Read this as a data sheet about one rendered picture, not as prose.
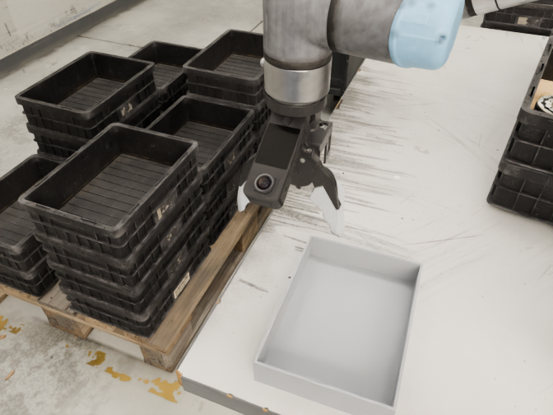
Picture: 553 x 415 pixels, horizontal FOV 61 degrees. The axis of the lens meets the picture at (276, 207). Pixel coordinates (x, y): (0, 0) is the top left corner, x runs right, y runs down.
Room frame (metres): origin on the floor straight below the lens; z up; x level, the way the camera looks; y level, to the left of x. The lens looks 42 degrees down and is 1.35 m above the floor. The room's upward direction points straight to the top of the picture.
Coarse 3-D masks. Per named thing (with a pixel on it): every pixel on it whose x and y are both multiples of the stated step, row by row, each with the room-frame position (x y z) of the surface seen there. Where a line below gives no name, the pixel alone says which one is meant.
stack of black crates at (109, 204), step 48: (96, 144) 1.15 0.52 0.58; (144, 144) 1.20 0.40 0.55; (192, 144) 1.13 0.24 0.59; (48, 192) 0.96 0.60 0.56; (96, 192) 1.04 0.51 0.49; (144, 192) 1.04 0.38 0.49; (192, 192) 1.07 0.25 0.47; (48, 240) 0.86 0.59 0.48; (96, 240) 0.80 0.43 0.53; (144, 240) 0.85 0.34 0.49; (192, 240) 1.05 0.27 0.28; (96, 288) 0.83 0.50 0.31; (144, 288) 0.80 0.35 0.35; (144, 336) 0.78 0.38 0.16
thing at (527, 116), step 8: (552, 40) 1.04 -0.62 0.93; (544, 56) 0.96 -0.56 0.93; (544, 64) 0.92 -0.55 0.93; (536, 72) 0.88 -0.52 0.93; (536, 80) 0.85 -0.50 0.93; (528, 88) 0.82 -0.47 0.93; (536, 88) 0.82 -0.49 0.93; (528, 96) 0.78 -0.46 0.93; (528, 104) 0.76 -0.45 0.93; (520, 112) 0.74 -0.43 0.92; (528, 112) 0.73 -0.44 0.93; (536, 112) 0.73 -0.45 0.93; (520, 120) 0.74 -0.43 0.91; (528, 120) 0.73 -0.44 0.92; (536, 120) 0.72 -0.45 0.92; (544, 120) 0.71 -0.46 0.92; (552, 120) 0.71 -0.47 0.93; (544, 128) 0.71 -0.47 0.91; (552, 128) 0.70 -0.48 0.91
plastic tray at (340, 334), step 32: (320, 256) 0.60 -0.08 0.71; (352, 256) 0.58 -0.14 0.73; (384, 256) 0.56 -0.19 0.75; (288, 288) 0.48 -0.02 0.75; (320, 288) 0.52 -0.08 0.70; (352, 288) 0.52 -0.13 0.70; (384, 288) 0.52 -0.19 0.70; (416, 288) 0.48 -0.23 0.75; (288, 320) 0.46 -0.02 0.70; (320, 320) 0.46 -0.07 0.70; (352, 320) 0.46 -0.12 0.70; (384, 320) 0.46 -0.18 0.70; (288, 352) 0.40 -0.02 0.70; (320, 352) 0.40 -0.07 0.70; (352, 352) 0.40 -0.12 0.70; (384, 352) 0.40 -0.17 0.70; (288, 384) 0.34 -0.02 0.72; (320, 384) 0.32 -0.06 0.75; (352, 384) 0.35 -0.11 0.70; (384, 384) 0.35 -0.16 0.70
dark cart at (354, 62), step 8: (336, 56) 2.30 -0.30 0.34; (344, 56) 2.27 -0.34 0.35; (352, 56) 2.35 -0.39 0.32; (336, 64) 2.30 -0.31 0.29; (344, 64) 2.27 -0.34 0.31; (352, 64) 2.37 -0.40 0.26; (360, 64) 2.56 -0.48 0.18; (336, 72) 2.30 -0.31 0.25; (344, 72) 2.27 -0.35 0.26; (352, 72) 2.39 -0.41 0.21; (336, 80) 2.30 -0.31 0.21; (344, 80) 2.27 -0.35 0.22; (336, 88) 2.29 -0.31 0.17; (344, 88) 2.26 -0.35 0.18; (336, 96) 2.33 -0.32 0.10; (336, 104) 2.30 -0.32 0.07
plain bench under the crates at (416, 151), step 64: (384, 64) 1.42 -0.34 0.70; (448, 64) 1.42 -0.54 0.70; (512, 64) 1.42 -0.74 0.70; (384, 128) 1.04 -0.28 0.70; (448, 128) 1.04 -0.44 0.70; (512, 128) 1.04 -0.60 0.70; (384, 192) 0.79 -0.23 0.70; (448, 192) 0.79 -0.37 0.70; (256, 256) 0.60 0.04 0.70; (448, 256) 0.60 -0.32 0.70; (512, 256) 0.60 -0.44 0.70; (256, 320) 0.46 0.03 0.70; (448, 320) 0.46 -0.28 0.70; (512, 320) 0.46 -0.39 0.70; (192, 384) 0.35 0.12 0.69; (256, 384) 0.35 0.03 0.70; (448, 384) 0.35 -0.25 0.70; (512, 384) 0.35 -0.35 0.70
